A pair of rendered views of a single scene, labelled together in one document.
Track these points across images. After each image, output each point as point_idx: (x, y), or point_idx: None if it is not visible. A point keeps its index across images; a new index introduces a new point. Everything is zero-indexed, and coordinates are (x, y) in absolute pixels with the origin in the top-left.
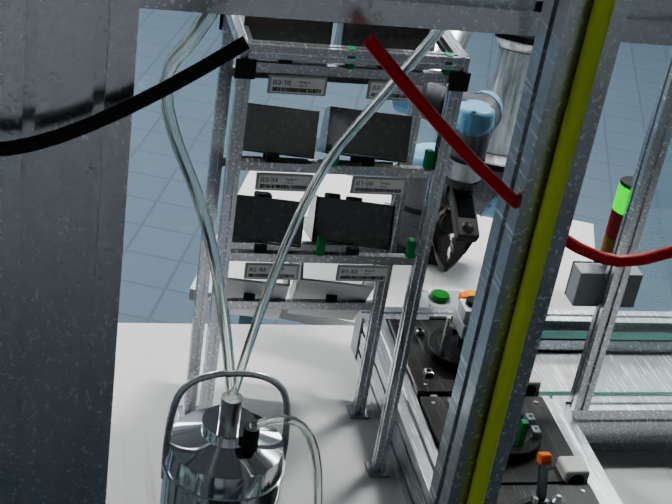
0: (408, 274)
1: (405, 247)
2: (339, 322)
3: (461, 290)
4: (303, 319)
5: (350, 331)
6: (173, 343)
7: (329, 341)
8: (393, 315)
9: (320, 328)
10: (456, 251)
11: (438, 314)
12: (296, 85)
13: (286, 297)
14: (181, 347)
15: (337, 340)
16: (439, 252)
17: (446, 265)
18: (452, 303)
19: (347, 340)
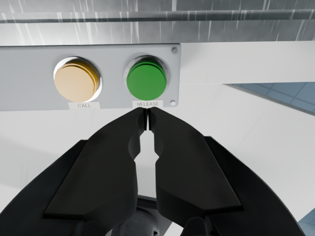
0: (144, 178)
1: (142, 211)
2: (255, 94)
3: (95, 108)
4: (287, 104)
5: (257, 69)
6: None
7: (299, 42)
8: (276, 2)
9: (294, 74)
10: (119, 144)
11: (161, 20)
12: None
13: (298, 134)
14: None
15: (286, 46)
16: (194, 137)
17: (150, 109)
18: (122, 61)
19: (272, 46)
